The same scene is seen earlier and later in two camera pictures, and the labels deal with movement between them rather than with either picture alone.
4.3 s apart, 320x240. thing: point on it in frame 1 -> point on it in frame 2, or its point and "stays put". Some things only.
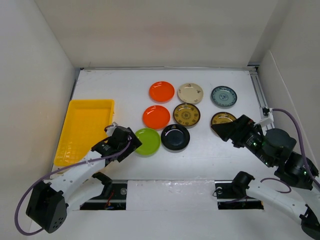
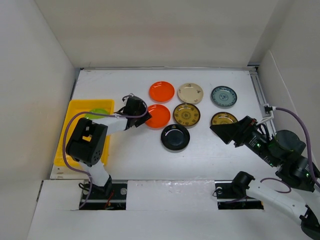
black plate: (175, 137) stays put
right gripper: (236, 129) stays put
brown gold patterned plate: (186, 114) stays put
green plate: (150, 140) -> (97, 110)
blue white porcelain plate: (224, 96) stays put
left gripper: (135, 143) -> (143, 120)
